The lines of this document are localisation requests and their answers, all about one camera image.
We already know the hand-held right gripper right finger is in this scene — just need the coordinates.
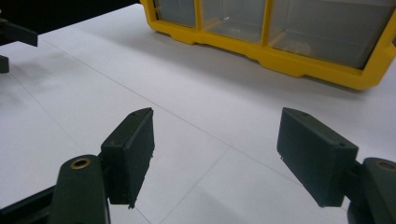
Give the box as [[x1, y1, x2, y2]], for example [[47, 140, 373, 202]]
[[276, 106, 360, 208]]

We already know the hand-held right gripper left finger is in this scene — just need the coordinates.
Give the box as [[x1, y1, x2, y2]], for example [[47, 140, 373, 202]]
[[100, 106, 156, 209]]

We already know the yellow black drawer organizer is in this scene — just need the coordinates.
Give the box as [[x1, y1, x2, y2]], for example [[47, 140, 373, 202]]
[[139, 0, 396, 91]]

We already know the white table cover sheet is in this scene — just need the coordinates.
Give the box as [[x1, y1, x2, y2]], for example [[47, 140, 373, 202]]
[[0, 3, 396, 224]]

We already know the grid of clear drawers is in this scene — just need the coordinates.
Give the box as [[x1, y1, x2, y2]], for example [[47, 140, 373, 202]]
[[153, 0, 396, 70]]

